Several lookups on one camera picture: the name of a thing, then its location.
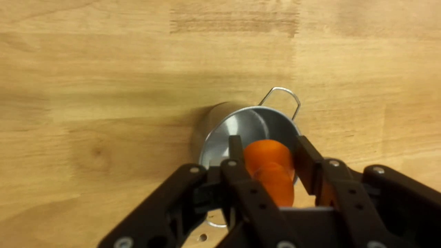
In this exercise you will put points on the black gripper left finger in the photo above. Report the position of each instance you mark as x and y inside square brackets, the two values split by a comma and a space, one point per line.
[181, 204]

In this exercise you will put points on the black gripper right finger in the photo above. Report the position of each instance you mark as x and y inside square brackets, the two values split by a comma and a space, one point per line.
[378, 207]

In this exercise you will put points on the orange toy object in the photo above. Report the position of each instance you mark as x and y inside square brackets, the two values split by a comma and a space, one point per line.
[269, 162]

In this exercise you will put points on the small steel pot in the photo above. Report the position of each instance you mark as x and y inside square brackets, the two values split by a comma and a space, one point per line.
[226, 129]

